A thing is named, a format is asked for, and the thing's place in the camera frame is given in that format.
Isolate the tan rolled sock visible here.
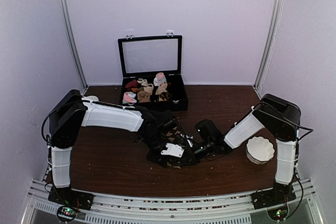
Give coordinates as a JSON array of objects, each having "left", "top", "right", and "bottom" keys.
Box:
[{"left": 137, "top": 91, "right": 151, "bottom": 103}]

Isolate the white scalloped bowl right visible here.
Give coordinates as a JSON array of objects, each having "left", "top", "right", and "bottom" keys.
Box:
[{"left": 246, "top": 136, "right": 275, "bottom": 165}]

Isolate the white bowl left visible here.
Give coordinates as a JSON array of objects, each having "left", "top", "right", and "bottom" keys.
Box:
[{"left": 81, "top": 95, "right": 99, "bottom": 103}]

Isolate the aluminium front rail frame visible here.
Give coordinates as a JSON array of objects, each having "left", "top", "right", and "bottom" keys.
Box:
[{"left": 20, "top": 178, "right": 325, "bottom": 224}]

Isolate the aluminium corner post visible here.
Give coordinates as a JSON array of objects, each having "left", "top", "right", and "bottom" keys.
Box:
[
  {"left": 60, "top": 0, "right": 89, "bottom": 90},
  {"left": 254, "top": 0, "right": 284, "bottom": 93}
]

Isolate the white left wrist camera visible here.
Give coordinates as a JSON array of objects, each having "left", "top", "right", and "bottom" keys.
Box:
[{"left": 161, "top": 143, "right": 184, "bottom": 158}]

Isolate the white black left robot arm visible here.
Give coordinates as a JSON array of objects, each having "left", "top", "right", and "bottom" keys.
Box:
[{"left": 43, "top": 89, "right": 184, "bottom": 205}]

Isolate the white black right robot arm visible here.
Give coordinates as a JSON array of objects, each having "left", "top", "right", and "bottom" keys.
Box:
[{"left": 192, "top": 94, "right": 313, "bottom": 208}]

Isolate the pink teal white rolled sock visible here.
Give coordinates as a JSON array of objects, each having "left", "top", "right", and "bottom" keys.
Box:
[{"left": 153, "top": 72, "right": 166, "bottom": 87}]

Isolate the black box with glass lid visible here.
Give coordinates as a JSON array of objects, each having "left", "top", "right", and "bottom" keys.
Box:
[{"left": 118, "top": 35, "right": 188, "bottom": 111}]

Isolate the dark red rolled sock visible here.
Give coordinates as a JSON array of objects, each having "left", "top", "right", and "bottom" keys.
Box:
[{"left": 124, "top": 79, "right": 138, "bottom": 90}]

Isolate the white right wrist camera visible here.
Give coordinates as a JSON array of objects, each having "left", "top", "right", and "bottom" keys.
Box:
[{"left": 185, "top": 135, "right": 195, "bottom": 147}]

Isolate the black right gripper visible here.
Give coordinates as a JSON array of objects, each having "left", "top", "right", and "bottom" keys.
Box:
[{"left": 172, "top": 139, "right": 214, "bottom": 167}]

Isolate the brown tan argyle sock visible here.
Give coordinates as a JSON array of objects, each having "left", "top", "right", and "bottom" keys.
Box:
[
  {"left": 161, "top": 126, "right": 198, "bottom": 168},
  {"left": 159, "top": 92, "right": 172, "bottom": 101}
]

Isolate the cream rolled sock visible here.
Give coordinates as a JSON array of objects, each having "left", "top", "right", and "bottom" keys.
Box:
[{"left": 137, "top": 78, "right": 154, "bottom": 95}]

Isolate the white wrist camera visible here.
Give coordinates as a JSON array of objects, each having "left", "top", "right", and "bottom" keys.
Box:
[
  {"left": 161, "top": 143, "right": 184, "bottom": 158},
  {"left": 185, "top": 135, "right": 195, "bottom": 147}
]

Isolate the aluminium left corner post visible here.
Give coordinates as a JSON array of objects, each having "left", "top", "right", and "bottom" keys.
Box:
[{"left": 60, "top": 0, "right": 89, "bottom": 90}]

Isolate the beige rolled sock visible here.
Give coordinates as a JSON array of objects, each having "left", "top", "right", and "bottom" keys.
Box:
[{"left": 155, "top": 82, "right": 168, "bottom": 95}]

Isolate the aluminium right corner post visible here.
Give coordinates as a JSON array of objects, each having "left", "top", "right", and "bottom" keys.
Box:
[{"left": 254, "top": 0, "right": 284, "bottom": 93}]

